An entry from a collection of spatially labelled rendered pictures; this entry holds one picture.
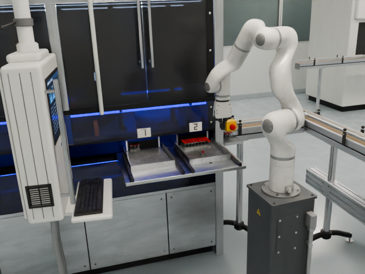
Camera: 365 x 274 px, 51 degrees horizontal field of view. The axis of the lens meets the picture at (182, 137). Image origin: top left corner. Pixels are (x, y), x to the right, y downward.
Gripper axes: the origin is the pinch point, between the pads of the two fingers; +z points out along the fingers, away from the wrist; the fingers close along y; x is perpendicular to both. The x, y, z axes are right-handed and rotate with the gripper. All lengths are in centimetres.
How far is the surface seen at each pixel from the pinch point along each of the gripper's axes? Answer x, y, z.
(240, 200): -45, -32, 76
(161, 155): -23.1, 32.1, 22.0
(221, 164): 4.1, 2.1, 22.3
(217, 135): -30.2, -8.0, 16.2
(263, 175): -148, -104, 110
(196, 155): -15.3, 11.2, 22.1
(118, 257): -30, 65, 96
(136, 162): -17, 49, 22
